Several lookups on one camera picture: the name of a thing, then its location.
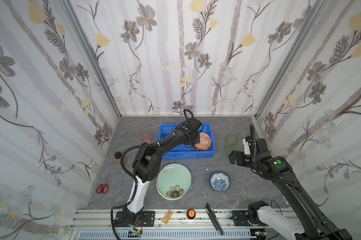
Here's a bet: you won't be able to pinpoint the pink glass cup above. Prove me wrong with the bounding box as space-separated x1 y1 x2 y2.
137 132 151 144

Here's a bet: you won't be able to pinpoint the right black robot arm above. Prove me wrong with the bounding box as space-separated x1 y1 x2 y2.
229 137 352 240

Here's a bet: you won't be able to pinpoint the brown spice jar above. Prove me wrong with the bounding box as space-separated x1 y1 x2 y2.
114 152 127 165

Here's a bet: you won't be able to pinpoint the blue plastic bin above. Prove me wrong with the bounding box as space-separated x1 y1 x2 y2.
157 123 216 160

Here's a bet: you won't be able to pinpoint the blue white patterned bowl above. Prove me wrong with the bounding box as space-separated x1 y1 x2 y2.
209 171 231 193

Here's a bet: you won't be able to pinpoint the orange round button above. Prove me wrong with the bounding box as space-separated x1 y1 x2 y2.
186 209 196 220

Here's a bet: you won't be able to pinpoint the red handled scissors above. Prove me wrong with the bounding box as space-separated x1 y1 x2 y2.
96 167 110 194

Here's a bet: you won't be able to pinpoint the green floral plate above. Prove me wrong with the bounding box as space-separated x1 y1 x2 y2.
156 164 192 201

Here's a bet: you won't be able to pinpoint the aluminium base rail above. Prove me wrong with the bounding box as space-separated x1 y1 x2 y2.
66 209 283 240

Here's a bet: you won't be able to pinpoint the green glass cup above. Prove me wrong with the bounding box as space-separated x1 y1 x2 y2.
224 135 238 151

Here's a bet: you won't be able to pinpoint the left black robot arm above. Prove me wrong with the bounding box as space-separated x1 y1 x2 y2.
111 117 203 226

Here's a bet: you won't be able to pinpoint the red patterned bowl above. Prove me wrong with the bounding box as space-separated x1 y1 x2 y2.
193 133 212 151

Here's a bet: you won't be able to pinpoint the small wooden tag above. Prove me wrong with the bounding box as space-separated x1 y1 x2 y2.
161 210 173 225

